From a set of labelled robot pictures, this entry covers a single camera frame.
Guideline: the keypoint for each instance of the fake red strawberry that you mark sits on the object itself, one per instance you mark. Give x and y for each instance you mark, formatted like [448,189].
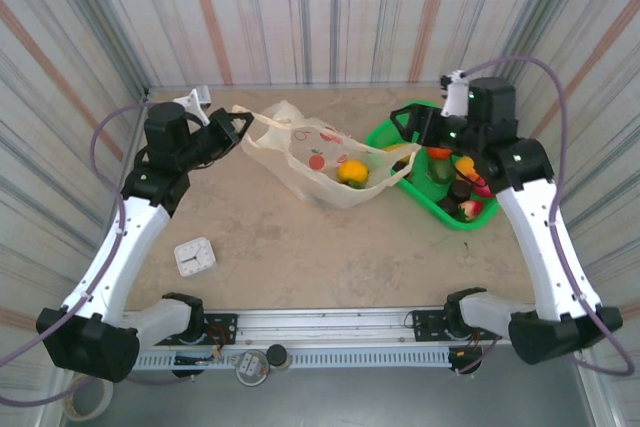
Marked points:
[471,209]

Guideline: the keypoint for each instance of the fake yellow bell pepper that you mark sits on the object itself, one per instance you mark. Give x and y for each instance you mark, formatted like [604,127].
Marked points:
[352,171]

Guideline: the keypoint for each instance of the fake dark mangosteen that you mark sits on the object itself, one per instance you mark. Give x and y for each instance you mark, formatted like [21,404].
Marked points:
[460,191]
[447,205]

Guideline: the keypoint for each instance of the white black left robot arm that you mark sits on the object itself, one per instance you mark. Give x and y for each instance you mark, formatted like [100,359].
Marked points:
[125,242]

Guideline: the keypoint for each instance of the fake yellow red mango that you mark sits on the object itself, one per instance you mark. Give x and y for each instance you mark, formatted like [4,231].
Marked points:
[465,166]

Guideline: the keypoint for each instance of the fake green bell pepper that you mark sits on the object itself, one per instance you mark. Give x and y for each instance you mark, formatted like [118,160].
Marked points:
[357,184]

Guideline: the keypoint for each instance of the cream printed plastic bag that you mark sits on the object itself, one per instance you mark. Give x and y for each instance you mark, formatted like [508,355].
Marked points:
[310,182]

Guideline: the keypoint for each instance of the fake dark green avocado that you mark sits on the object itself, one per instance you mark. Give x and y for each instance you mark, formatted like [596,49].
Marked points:
[442,172]

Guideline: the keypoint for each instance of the white tape roll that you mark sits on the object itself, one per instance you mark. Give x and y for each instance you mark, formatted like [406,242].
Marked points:
[107,397]

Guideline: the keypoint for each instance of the green plastic basket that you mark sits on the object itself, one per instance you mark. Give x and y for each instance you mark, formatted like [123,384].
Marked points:
[382,136]

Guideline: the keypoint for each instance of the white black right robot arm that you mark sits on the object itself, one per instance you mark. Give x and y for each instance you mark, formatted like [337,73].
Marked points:
[545,247]

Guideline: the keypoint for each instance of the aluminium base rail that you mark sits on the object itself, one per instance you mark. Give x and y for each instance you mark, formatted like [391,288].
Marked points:
[325,324]

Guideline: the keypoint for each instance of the fake pink dragon fruit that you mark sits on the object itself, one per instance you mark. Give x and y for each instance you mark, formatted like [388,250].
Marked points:
[484,189]

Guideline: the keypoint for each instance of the round grey metal disc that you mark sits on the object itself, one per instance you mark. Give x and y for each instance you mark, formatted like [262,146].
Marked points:
[251,368]

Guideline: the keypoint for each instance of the small white square clock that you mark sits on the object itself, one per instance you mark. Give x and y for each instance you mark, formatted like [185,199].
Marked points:
[196,257]

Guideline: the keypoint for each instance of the black round knob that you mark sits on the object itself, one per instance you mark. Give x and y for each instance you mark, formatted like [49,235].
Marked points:
[278,357]

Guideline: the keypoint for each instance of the fake red-orange persimmon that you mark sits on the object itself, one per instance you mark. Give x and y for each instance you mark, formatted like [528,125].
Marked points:
[440,153]

